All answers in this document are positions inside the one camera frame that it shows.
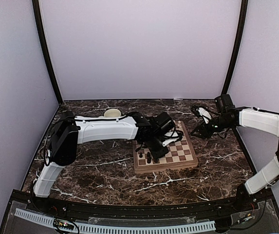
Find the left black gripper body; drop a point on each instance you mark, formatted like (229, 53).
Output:
(152, 145)

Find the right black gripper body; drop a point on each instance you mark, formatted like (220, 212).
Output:
(222, 124)

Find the dark tall piece front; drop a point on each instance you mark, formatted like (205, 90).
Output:
(148, 158)

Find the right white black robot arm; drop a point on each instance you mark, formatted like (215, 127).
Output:
(251, 120)

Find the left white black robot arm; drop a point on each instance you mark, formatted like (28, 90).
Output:
(60, 145)

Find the white pieces back row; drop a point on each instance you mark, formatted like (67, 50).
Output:
(178, 124)

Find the wooden chess board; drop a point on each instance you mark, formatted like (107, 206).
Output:
(181, 155)

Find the white ribbed mug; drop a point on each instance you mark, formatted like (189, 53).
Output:
(113, 113)

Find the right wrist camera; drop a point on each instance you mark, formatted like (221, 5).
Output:
(223, 103)

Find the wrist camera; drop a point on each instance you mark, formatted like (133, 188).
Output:
(164, 123)
(223, 103)

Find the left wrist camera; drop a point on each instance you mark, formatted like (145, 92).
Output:
(164, 123)

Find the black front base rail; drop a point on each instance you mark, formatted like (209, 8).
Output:
(258, 216)

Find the right black frame post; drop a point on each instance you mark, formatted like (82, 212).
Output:
(236, 47)

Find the black frame post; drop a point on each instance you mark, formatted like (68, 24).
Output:
(45, 50)
(236, 47)

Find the white slotted cable duct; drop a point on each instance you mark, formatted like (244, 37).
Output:
(65, 226)

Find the left black frame post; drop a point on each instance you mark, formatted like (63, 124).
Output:
(45, 50)

